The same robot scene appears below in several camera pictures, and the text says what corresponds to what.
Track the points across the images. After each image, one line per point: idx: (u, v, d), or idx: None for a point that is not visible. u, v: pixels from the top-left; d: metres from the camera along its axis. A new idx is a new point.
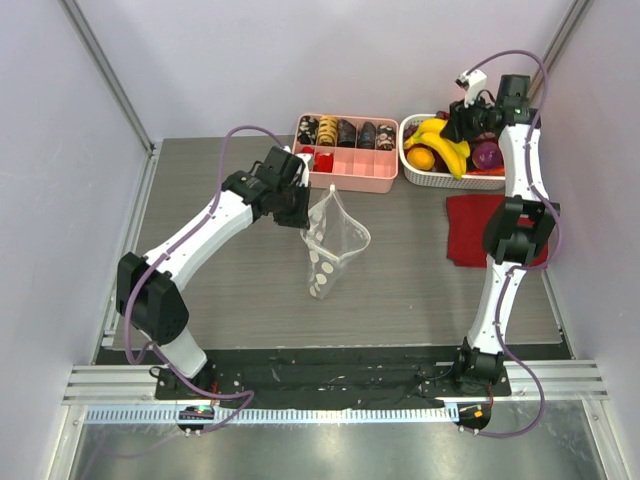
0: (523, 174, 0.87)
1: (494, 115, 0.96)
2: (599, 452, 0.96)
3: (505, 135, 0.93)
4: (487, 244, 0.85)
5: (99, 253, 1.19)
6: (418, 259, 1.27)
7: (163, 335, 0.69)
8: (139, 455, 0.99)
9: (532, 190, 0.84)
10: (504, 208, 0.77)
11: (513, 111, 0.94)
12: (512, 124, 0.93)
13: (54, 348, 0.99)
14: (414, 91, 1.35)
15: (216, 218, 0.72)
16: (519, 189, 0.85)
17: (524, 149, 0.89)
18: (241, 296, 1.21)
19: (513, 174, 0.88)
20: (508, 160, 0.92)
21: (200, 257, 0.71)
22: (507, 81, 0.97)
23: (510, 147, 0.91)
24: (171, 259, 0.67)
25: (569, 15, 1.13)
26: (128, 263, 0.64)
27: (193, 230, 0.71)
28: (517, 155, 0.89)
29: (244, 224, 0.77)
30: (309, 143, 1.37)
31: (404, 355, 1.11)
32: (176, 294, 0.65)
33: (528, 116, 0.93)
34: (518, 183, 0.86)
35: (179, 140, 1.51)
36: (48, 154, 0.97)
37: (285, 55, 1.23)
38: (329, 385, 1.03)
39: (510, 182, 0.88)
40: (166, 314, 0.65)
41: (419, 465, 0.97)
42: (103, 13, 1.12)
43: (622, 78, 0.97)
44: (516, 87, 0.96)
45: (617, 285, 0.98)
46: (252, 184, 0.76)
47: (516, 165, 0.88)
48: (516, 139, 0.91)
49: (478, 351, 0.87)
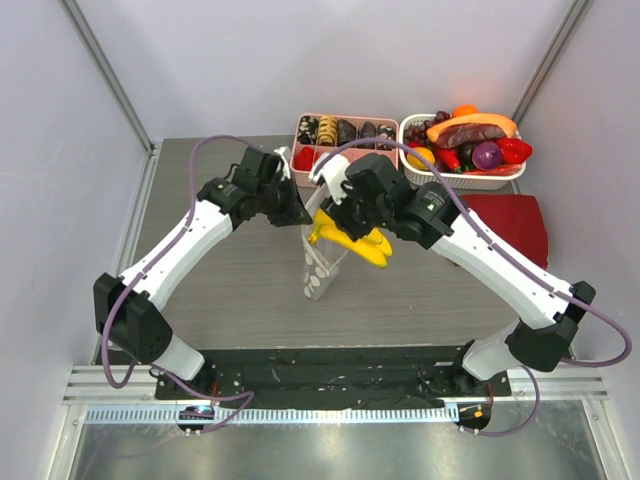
0: (528, 283, 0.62)
1: (408, 229, 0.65)
2: (599, 452, 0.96)
3: (448, 247, 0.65)
4: (529, 366, 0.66)
5: (99, 254, 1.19)
6: (418, 259, 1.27)
7: (147, 353, 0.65)
8: (139, 455, 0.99)
9: (559, 297, 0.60)
10: (564, 339, 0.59)
11: (429, 211, 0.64)
12: (450, 232, 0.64)
13: (54, 349, 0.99)
14: (414, 91, 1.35)
15: (193, 231, 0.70)
16: (545, 306, 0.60)
17: (494, 251, 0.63)
18: (239, 296, 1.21)
19: (514, 289, 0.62)
20: (482, 273, 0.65)
21: (180, 271, 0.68)
22: (372, 174, 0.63)
23: (473, 260, 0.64)
24: (148, 277, 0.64)
25: (569, 15, 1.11)
26: (103, 284, 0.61)
27: (170, 244, 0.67)
28: (495, 266, 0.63)
29: (224, 234, 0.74)
30: (309, 143, 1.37)
31: (403, 355, 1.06)
32: (156, 310, 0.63)
33: (444, 201, 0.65)
34: (535, 298, 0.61)
35: (179, 140, 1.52)
36: (48, 154, 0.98)
37: (285, 56, 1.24)
38: (329, 385, 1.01)
39: (518, 298, 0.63)
40: (148, 331, 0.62)
41: (419, 465, 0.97)
42: (102, 13, 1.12)
43: (624, 78, 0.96)
44: (388, 175, 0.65)
45: (620, 285, 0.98)
46: (229, 191, 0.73)
47: (509, 276, 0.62)
48: (474, 245, 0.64)
49: (475, 375, 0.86)
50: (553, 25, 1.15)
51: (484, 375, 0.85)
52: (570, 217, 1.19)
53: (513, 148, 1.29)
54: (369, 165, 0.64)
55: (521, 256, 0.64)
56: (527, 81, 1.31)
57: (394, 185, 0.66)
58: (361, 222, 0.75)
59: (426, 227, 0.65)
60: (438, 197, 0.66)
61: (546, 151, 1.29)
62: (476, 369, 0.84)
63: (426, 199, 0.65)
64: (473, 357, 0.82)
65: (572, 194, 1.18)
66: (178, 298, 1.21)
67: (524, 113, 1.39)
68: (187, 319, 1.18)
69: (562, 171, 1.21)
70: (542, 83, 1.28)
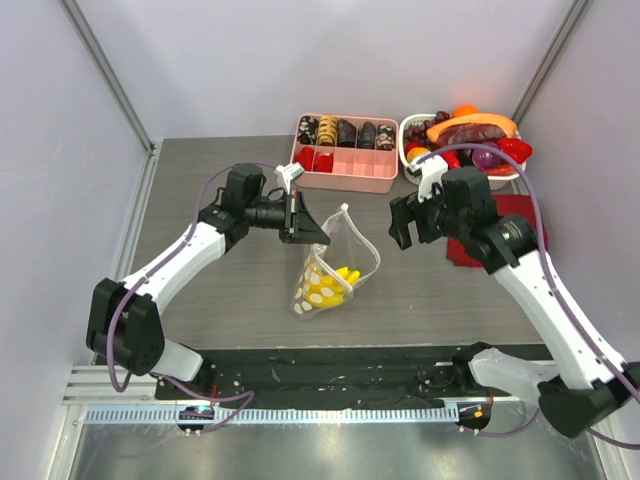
0: (576, 339, 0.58)
1: (477, 244, 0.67)
2: (599, 452, 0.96)
3: (509, 277, 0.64)
4: (557, 424, 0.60)
5: (99, 254, 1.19)
6: (418, 259, 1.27)
7: (141, 363, 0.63)
8: (139, 455, 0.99)
9: (606, 365, 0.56)
10: (595, 409, 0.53)
11: (502, 238, 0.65)
12: (516, 263, 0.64)
13: (54, 350, 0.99)
14: (414, 91, 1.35)
15: (193, 245, 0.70)
16: (586, 367, 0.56)
17: (554, 297, 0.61)
18: (240, 296, 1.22)
19: (561, 340, 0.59)
20: (536, 316, 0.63)
21: (178, 282, 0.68)
22: (462, 187, 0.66)
23: (527, 296, 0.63)
24: (151, 282, 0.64)
25: (570, 15, 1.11)
26: (104, 290, 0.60)
27: (170, 255, 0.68)
28: (548, 310, 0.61)
29: (217, 254, 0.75)
30: (309, 143, 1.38)
31: (404, 355, 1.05)
32: (156, 318, 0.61)
33: (522, 235, 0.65)
34: (580, 357, 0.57)
35: (179, 140, 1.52)
36: (48, 154, 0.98)
37: (285, 55, 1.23)
38: (329, 385, 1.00)
39: (563, 350, 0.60)
40: (144, 341, 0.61)
41: (418, 465, 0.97)
42: (101, 12, 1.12)
43: (623, 79, 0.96)
44: (482, 193, 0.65)
45: (621, 285, 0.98)
46: (223, 217, 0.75)
47: (559, 326, 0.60)
48: (535, 285, 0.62)
49: (475, 374, 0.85)
50: (552, 25, 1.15)
51: (483, 383, 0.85)
52: (570, 217, 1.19)
53: (513, 148, 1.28)
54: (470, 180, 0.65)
55: (582, 314, 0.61)
56: (527, 81, 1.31)
57: (482, 205, 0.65)
58: (433, 228, 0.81)
59: (494, 252, 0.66)
60: (517, 230, 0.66)
61: (547, 151, 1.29)
62: (480, 375, 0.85)
63: (507, 230, 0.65)
64: (495, 369, 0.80)
65: (571, 195, 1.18)
66: (178, 298, 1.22)
67: (524, 113, 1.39)
68: (187, 319, 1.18)
69: (562, 170, 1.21)
70: (542, 83, 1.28)
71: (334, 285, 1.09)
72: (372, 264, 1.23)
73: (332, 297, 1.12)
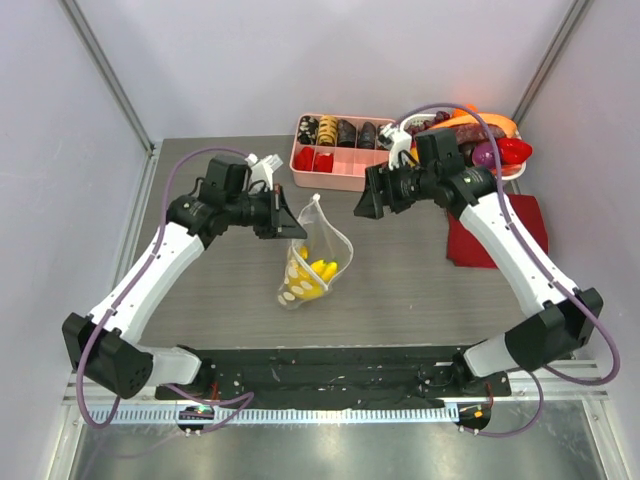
0: (530, 267, 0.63)
1: (442, 190, 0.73)
2: (599, 452, 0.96)
3: (470, 216, 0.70)
4: (522, 357, 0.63)
5: (99, 254, 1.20)
6: (418, 259, 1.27)
7: (127, 387, 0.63)
8: (139, 455, 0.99)
9: (557, 287, 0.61)
10: (546, 326, 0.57)
11: (465, 183, 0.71)
12: (475, 202, 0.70)
13: (55, 349, 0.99)
14: (414, 91, 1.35)
15: (162, 257, 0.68)
16: (539, 290, 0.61)
17: (511, 231, 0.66)
18: (239, 296, 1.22)
19: (518, 269, 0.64)
20: (496, 252, 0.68)
21: (150, 300, 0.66)
22: (430, 140, 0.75)
23: (487, 232, 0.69)
24: (118, 314, 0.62)
25: (570, 14, 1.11)
26: (72, 327, 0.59)
27: (137, 275, 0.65)
28: (506, 244, 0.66)
29: (197, 254, 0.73)
30: (309, 143, 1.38)
31: (404, 355, 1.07)
32: (128, 352, 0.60)
33: (483, 181, 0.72)
34: (532, 280, 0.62)
35: (179, 140, 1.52)
36: (48, 154, 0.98)
37: (286, 55, 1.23)
38: (329, 385, 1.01)
39: (519, 279, 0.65)
40: (120, 373, 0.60)
41: (418, 466, 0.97)
42: (102, 13, 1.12)
43: (623, 78, 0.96)
44: (446, 146, 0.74)
45: (621, 285, 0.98)
46: (196, 210, 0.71)
47: (516, 257, 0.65)
48: (493, 221, 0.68)
49: (471, 368, 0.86)
50: (553, 25, 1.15)
51: (480, 375, 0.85)
52: (570, 217, 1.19)
53: (513, 148, 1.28)
54: (436, 134, 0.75)
55: (537, 247, 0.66)
56: (527, 81, 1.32)
57: (448, 157, 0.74)
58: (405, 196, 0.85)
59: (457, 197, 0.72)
60: (479, 176, 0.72)
61: (546, 150, 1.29)
62: (476, 367, 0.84)
63: (468, 176, 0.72)
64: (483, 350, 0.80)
65: (571, 194, 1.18)
66: (179, 298, 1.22)
67: (524, 112, 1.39)
68: (187, 319, 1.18)
69: (562, 170, 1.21)
70: (542, 83, 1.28)
71: (312, 280, 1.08)
72: (348, 257, 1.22)
73: (313, 289, 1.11)
